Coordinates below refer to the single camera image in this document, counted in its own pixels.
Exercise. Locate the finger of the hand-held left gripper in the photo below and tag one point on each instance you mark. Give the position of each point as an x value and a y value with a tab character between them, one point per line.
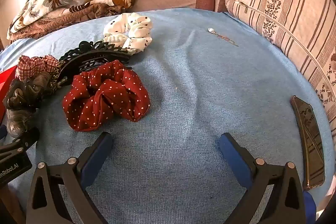
29	136

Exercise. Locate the leopard print scrunchie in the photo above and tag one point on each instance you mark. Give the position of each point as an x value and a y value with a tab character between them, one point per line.
56	82

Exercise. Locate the grey-brown scrunchie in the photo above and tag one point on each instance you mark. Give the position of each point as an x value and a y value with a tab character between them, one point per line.
21	98

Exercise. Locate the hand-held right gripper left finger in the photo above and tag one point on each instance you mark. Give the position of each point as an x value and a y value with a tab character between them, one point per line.
95	161

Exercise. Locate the dark smartphone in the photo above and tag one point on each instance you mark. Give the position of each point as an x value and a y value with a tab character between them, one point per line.
311	145

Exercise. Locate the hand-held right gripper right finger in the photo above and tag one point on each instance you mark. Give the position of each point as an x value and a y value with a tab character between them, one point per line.
233	155

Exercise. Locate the red white-dotted scrunchie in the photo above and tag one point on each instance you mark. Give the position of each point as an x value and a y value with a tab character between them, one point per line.
105	98

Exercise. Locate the striped floral pillow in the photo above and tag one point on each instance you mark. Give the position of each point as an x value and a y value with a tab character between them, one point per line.
288	3

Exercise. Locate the white black-dotted scrunchie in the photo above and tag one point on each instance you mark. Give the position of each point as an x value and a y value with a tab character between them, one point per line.
136	27

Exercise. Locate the red checked scrunchie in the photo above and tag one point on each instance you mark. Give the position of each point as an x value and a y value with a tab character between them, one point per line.
34	65

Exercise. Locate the light blue cloth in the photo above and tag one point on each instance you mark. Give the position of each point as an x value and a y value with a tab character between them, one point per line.
197	87

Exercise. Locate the red box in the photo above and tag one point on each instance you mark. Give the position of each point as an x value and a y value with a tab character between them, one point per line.
5	82

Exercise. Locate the black hair claw clip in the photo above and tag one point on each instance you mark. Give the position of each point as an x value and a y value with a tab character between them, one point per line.
78	58

